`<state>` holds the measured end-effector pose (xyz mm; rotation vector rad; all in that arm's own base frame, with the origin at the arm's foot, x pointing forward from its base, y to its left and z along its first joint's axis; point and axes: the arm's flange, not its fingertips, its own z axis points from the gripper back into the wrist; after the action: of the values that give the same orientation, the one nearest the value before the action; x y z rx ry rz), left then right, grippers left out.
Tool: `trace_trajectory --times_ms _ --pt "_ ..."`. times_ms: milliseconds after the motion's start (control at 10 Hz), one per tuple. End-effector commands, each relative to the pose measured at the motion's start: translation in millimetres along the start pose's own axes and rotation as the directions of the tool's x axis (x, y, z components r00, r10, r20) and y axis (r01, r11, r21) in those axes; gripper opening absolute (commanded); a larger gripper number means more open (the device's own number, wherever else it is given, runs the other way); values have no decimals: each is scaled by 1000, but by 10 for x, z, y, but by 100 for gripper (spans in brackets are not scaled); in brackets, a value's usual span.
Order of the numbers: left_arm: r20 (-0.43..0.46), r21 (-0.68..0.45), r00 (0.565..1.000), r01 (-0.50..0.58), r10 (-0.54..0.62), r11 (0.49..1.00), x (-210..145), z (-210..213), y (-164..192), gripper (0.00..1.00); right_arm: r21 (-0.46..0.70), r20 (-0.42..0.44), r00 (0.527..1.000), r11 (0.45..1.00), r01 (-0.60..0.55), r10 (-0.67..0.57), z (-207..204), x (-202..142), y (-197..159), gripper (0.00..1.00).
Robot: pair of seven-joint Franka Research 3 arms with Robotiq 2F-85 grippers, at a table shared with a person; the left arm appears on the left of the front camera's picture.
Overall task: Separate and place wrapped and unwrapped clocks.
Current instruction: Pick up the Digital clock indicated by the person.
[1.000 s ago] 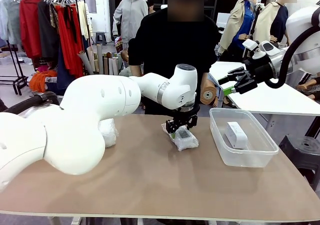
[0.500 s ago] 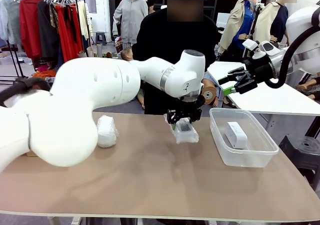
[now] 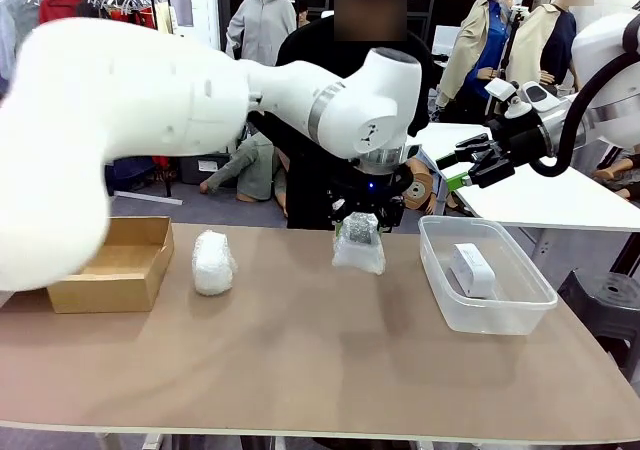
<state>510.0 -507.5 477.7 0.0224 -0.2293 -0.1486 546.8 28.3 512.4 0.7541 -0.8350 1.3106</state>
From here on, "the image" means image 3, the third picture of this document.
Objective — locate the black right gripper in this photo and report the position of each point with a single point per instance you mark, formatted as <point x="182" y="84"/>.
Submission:
<point x="522" y="140"/>

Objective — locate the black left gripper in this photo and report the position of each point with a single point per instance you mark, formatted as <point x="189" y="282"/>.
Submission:
<point x="370" y="190"/>

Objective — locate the bubble-wrapped clock with grey face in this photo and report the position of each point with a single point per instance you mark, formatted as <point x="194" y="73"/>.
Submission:
<point x="357" y="257"/>

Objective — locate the white rectangular box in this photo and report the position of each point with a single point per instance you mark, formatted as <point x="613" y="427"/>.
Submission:
<point x="475" y="270"/>

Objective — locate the fully white bubble-wrapped clock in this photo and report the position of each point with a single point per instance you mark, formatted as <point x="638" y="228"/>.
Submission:
<point x="212" y="270"/>

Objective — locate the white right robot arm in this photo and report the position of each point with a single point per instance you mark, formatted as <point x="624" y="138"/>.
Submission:
<point x="605" y="45"/>

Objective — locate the brown paper roll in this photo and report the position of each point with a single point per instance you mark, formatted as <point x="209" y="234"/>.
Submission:
<point x="419" y="190"/>

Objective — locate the person in black sweater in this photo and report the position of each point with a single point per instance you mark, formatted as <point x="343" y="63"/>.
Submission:
<point x="310" y="190"/>

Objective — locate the lying mannequin in blue clothes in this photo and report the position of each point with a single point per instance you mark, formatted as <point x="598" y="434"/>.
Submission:
<point x="416" y="164"/>

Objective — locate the white background table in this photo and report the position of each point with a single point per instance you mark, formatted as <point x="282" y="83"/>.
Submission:
<point x="550" y="200"/>

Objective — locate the mannequin in beige coat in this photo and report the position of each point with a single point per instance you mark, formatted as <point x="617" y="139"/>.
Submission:
<point x="470" y="45"/>

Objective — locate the black tripod pole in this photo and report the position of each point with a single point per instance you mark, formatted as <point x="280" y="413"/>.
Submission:
<point x="510" y="45"/>

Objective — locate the lying mannequin in grey-green clothes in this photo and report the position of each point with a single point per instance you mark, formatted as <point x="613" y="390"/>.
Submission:
<point x="250" y="170"/>

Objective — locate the white monitor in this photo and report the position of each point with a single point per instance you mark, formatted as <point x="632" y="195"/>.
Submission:
<point x="442" y="40"/>

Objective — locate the mannequin in cream jacket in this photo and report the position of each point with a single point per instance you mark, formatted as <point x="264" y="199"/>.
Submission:
<point x="532" y="40"/>

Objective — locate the clear plastic container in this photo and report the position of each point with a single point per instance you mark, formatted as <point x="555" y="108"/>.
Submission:
<point x="500" y="320"/>

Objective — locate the black metal shelving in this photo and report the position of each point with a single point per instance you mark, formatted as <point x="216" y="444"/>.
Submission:
<point x="425" y="0"/>

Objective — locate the grey storage bin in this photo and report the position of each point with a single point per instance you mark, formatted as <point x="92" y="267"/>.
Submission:
<point x="192" y="172"/>

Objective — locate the black plastic stool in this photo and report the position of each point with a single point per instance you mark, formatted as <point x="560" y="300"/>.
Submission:
<point x="600" y="310"/>

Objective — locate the black metal clothes rack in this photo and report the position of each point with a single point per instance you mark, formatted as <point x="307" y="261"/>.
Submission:
<point x="168" y="190"/>

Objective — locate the white metal floor bar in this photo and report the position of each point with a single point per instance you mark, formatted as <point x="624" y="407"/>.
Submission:
<point x="150" y="198"/>

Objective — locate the dark blue cloth pile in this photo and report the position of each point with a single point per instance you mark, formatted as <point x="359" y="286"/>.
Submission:
<point x="125" y="175"/>

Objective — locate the open brown cardboard box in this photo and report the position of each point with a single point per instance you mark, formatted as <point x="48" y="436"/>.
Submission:
<point x="125" y="290"/>

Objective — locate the cream hanging garment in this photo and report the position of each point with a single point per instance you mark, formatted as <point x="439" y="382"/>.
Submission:
<point x="165" y="20"/>

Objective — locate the long red hanging dress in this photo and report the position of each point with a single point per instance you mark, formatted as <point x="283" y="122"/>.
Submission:
<point x="145" y="17"/>

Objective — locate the white table leg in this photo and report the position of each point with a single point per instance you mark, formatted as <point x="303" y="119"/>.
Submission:
<point x="152" y="442"/>

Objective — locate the black hanging garment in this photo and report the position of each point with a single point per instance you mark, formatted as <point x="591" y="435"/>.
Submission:
<point x="92" y="10"/>

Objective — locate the grey hanging garment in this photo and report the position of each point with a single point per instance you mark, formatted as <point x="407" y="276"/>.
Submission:
<point x="15" y="20"/>

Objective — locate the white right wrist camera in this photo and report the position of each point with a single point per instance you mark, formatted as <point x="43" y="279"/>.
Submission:
<point x="537" y="97"/>

